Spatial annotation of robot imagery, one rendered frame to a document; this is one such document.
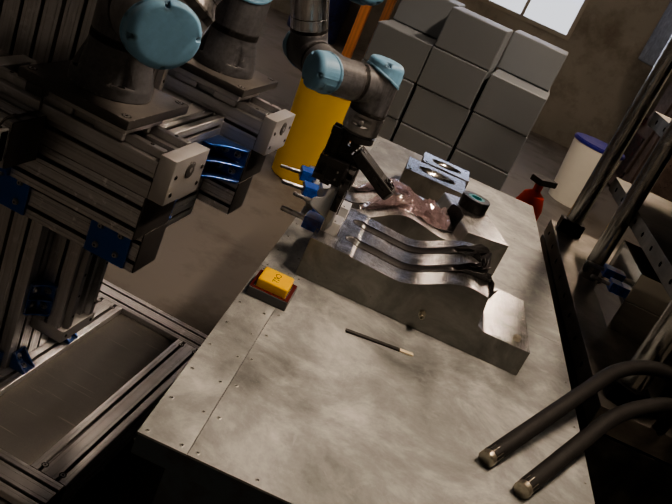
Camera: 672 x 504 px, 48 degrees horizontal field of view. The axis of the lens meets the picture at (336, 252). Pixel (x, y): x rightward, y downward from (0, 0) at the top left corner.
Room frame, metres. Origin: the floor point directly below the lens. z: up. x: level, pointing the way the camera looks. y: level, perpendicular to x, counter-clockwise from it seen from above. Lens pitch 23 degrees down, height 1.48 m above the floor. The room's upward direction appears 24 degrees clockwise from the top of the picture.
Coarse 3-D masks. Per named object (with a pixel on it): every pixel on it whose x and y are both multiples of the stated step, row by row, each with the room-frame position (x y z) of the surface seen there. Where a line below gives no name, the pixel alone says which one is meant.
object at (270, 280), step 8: (264, 272) 1.29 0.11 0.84; (272, 272) 1.30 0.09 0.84; (264, 280) 1.26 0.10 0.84; (272, 280) 1.27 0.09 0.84; (280, 280) 1.28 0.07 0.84; (288, 280) 1.30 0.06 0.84; (264, 288) 1.26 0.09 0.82; (272, 288) 1.26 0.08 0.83; (280, 288) 1.26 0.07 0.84; (288, 288) 1.27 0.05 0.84; (280, 296) 1.25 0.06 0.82
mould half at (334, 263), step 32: (352, 224) 1.57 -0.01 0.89; (320, 256) 1.41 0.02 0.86; (352, 256) 1.41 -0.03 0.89; (416, 256) 1.56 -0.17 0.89; (448, 256) 1.56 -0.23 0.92; (352, 288) 1.41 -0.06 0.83; (384, 288) 1.41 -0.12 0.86; (416, 288) 1.41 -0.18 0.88; (448, 288) 1.40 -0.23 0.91; (480, 288) 1.42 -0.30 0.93; (416, 320) 1.40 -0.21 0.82; (448, 320) 1.40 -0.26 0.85; (480, 320) 1.44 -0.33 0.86; (512, 320) 1.52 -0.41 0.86; (480, 352) 1.40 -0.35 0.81; (512, 352) 1.40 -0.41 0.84
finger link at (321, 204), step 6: (330, 192) 1.46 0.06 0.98; (336, 192) 1.46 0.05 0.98; (312, 198) 1.46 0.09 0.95; (318, 198) 1.46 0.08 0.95; (324, 198) 1.46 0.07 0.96; (330, 198) 1.46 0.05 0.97; (312, 204) 1.45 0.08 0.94; (318, 204) 1.46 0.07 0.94; (324, 204) 1.46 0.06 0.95; (330, 204) 1.46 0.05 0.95; (318, 210) 1.45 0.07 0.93; (324, 210) 1.45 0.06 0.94; (330, 210) 1.45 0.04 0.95; (324, 216) 1.45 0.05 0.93; (330, 216) 1.45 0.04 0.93; (324, 222) 1.45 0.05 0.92; (330, 222) 1.45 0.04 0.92; (324, 228) 1.46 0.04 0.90
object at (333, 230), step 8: (280, 208) 1.49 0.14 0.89; (288, 208) 1.49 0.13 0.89; (296, 216) 1.49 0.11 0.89; (304, 216) 1.49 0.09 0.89; (312, 216) 1.48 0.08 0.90; (320, 216) 1.50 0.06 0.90; (336, 216) 1.51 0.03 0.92; (304, 224) 1.47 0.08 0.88; (312, 224) 1.47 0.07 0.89; (320, 224) 1.47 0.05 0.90; (336, 224) 1.47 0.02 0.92; (328, 232) 1.47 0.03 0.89; (336, 232) 1.47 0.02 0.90
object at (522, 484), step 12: (600, 420) 1.23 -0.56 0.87; (588, 432) 1.18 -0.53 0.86; (600, 432) 1.20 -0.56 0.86; (564, 444) 1.14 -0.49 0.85; (576, 444) 1.14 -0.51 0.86; (588, 444) 1.16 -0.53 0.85; (552, 456) 1.09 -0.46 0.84; (564, 456) 1.10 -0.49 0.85; (576, 456) 1.12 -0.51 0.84; (540, 468) 1.05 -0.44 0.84; (552, 468) 1.06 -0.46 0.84; (528, 480) 1.02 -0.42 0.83; (540, 480) 1.03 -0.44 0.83; (516, 492) 1.01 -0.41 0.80; (528, 492) 1.00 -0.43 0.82
